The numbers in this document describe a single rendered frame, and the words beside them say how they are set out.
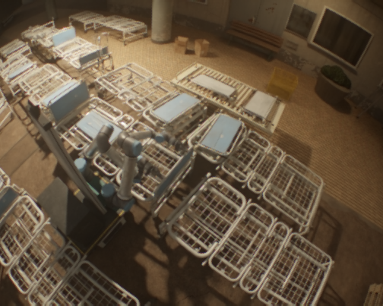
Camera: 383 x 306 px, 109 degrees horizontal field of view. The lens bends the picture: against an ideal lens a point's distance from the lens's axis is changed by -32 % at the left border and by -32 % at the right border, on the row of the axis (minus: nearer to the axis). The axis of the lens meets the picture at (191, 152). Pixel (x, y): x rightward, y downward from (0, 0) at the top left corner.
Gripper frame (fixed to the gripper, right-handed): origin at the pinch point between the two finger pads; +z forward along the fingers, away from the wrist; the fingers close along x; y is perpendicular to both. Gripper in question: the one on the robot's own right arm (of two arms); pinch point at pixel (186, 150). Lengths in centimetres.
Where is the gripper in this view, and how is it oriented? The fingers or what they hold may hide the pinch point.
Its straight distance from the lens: 220.8
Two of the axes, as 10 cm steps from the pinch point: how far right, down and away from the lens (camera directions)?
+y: -5.3, 6.5, -5.5
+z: 8.1, 5.8, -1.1
